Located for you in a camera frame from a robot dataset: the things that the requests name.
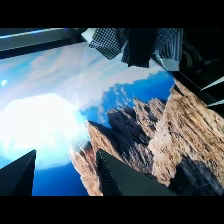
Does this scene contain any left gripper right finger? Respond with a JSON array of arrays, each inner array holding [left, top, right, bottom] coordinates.
[[95, 148, 178, 197]]

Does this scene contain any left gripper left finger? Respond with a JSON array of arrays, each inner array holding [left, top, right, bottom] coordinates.
[[0, 149, 37, 197]]

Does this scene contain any checked shirt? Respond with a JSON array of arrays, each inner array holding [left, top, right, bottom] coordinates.
[[88, 28, 184, 69]]

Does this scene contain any black garment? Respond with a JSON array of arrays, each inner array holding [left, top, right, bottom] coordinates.
[[126, 28, 160, 69]]

